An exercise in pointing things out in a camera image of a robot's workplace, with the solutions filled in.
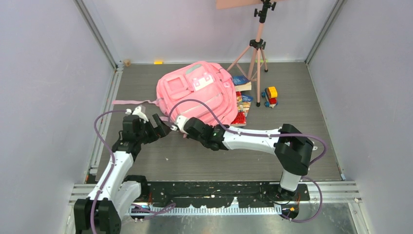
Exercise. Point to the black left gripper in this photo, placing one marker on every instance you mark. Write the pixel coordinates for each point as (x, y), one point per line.
(161, 129)

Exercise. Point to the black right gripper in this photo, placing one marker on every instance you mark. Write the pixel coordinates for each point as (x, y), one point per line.
(189, 135)

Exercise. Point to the pink student backpack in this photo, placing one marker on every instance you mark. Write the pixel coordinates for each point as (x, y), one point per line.
(204, 90)

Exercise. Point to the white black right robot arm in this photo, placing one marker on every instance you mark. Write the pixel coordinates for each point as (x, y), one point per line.
(290, 146)

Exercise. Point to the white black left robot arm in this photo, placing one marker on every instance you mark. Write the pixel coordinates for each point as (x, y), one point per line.
(101, 211)

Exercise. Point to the red 156-storey treehouse book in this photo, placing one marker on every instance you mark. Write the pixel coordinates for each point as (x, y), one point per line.
(240, 119)

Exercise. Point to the blue 91-storey treehouse book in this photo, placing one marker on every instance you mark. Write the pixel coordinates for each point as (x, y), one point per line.
(246, 103)

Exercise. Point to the colourful toy block train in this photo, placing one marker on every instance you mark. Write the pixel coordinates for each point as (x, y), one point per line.
(270, 95)

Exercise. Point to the small wooden block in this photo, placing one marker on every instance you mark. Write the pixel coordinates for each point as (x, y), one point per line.
(127, 62)

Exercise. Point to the pink tripod stand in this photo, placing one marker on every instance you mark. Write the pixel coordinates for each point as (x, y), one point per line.
(257, 46)

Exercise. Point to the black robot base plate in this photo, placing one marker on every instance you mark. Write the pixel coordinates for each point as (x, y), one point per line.
(218, 194)

